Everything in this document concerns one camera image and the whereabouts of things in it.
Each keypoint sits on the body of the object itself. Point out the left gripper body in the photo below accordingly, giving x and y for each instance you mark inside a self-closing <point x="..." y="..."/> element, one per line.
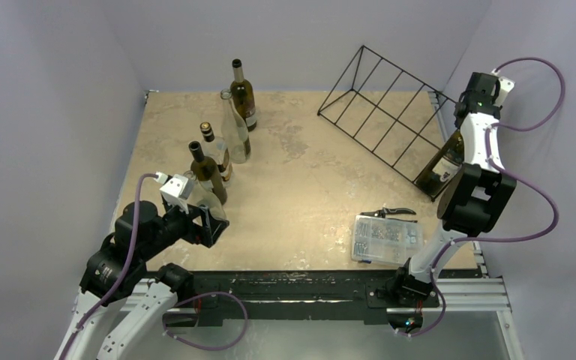
<point x="175" y="223"/>

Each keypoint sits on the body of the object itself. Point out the dark green bottle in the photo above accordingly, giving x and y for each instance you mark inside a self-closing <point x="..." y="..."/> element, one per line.
<point x="206" y="171"/>
<point x="443" y="166"/>

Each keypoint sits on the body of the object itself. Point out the dark green bottle front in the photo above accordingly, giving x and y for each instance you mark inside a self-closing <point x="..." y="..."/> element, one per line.
<point x="443" y="166"/>

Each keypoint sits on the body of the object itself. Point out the clear glass bottle short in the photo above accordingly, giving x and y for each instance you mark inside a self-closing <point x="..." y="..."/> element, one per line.
<point x="199" y="196"/>

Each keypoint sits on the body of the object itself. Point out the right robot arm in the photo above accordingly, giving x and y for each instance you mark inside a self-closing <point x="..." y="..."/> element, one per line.
<point x="475" y="198"/>

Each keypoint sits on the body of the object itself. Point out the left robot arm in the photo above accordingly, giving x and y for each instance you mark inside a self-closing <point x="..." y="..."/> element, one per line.
<point x="112" y="273"/>

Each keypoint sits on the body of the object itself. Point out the clear square bottle gold cap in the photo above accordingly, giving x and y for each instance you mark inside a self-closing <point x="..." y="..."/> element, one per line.
<point x="216" y="148"/>

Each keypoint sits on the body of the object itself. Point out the tall clear glass bottle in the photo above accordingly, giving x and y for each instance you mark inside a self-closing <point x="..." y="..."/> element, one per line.
<point x="234" y="130"/>

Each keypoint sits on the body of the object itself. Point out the dark bottle at back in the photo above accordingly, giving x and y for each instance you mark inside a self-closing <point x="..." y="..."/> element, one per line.
<point x="243" y="95"/>

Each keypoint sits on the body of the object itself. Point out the clear plastic screw box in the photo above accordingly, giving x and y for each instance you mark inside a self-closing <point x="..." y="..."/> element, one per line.
<point x="385" y="241"/>

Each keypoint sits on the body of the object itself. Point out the black pliers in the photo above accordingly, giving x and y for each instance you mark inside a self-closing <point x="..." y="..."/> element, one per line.
<point x="388" y="212"/>

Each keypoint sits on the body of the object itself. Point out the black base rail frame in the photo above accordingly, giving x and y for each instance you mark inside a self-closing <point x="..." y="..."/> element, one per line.
<point x="350" y="295"/>

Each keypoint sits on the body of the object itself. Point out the black wire wine rack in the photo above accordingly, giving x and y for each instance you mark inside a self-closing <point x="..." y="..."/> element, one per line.
<point x="393" y="114"/>

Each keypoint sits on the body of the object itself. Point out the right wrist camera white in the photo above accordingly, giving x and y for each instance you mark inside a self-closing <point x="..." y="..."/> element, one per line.
<point x="502" y="88"/>

